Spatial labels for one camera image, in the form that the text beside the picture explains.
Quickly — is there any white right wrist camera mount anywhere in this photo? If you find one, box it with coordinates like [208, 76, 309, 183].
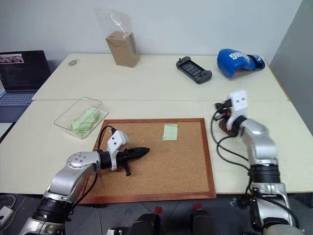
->
[225, 90, 248, 130]

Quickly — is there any green cloth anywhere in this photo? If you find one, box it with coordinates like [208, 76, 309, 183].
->
[68, 107, 102, 134]

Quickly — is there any dark rounded shape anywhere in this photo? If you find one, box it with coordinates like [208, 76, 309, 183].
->
[131, 212, 161, 235]
[190, 209, 214, 235]

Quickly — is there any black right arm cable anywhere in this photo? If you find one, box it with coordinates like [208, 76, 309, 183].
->
[210, 109, 253, 196]

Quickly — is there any clear plastic bag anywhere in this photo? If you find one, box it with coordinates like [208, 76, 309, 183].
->
[93, 7, 133, 41]

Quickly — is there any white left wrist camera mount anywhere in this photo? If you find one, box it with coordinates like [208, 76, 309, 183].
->
[106, 130, 131, 171]

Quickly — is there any clear plastic box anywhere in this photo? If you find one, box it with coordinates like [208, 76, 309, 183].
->
[54, 96, 109, 140]

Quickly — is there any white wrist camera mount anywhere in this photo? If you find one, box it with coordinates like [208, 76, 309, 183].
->
[106, 130, 131, 171]
[225, 90, 248, 130]

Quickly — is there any white power adapter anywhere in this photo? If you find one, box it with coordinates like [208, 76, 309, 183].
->
[0, 206, 14, 226]

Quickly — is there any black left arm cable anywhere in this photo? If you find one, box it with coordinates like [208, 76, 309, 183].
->
[70, 125, 116, 213]

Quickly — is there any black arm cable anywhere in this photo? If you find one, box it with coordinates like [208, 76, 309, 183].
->
[70, 125, 116, 213]
[210, 109, 253, 196]

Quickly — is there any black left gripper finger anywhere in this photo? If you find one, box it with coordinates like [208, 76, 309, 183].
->
[128, 153, 149, 163]
[128, 146, 151, 155]

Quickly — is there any dark handheld game console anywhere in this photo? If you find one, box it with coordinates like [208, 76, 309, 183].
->
[176, 56, 213, 85]

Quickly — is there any flat green sticky note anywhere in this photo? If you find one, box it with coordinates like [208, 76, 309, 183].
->
[162, 123, 179, 141]

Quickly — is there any brown cardboard box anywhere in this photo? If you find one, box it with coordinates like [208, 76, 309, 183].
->
[105, 31, 141, 68]

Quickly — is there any open laptop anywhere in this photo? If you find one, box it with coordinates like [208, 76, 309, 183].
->
[0, 50, 52, 123]

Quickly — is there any wood framed cork board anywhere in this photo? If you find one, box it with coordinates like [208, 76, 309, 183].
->
[79, 117, 218, 205]

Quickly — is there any small dark brown tray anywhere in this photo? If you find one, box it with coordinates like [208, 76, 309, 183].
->
[218, 118, 240, 137]

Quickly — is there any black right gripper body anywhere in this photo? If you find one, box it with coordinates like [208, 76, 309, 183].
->
[219, 98, 233, 121]

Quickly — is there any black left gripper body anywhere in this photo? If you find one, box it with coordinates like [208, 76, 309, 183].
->
[115, 148, 134, 177]

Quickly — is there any blue boxing glove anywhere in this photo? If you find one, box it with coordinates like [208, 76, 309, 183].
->
[216, 48, 266, 80]

